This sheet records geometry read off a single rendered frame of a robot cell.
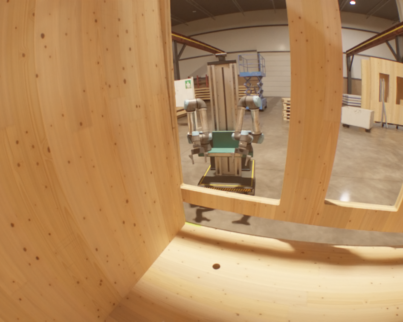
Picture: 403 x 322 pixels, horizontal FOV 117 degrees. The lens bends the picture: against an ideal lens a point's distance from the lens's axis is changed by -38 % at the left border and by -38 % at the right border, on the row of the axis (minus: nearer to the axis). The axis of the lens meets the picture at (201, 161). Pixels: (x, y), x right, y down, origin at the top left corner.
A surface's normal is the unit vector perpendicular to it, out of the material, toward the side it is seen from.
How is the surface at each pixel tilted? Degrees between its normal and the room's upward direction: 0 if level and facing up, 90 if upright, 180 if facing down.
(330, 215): 90
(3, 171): 90
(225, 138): 90
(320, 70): 90
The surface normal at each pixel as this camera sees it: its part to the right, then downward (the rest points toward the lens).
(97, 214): 0.91, 0.07
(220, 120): -0.26, 0.37
